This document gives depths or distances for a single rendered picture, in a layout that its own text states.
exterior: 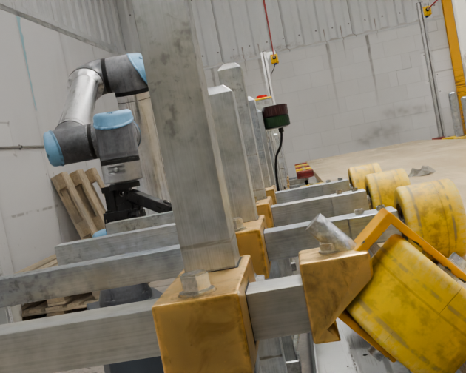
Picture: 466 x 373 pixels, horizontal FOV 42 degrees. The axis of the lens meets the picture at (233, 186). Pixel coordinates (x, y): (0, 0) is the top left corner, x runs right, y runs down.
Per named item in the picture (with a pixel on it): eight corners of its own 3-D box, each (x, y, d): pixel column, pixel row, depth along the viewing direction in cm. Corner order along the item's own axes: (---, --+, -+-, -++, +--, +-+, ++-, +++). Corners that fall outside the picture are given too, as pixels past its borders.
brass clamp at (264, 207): (236, 245, 84) (228, 209, 83) (243, 231, 97) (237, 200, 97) (279, 237, 83) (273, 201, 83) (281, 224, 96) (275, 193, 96)
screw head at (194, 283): (176, 300, 34) (171, 279, 34) (183, 291, 36) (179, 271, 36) (212, 294, 34) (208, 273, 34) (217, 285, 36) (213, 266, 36)
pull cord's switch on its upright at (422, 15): (447, 165, 404) (419, 0, 398) (441, 164, 418) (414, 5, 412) (459, 163, 403) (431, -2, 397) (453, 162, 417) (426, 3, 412)
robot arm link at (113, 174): (143, 159, 144) (133, 160, 135) (147, 179, 145) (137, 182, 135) (108, 165, 145) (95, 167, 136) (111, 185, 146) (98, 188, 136)
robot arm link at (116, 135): (134, 108, 145) (129, 105, 135) (142, 160, 146) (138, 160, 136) (95, 115, 145) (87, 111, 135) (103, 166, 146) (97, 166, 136)
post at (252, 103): (282, 344, 117) (235, 98, 114) (282, 338, 120) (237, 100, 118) (299, 341, 117) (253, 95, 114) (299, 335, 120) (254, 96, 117)
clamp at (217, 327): (157, 394, 34) (140, 307, 34) (194, 323, 47) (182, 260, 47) (265, 378, 33) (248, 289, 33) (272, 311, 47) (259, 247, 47)
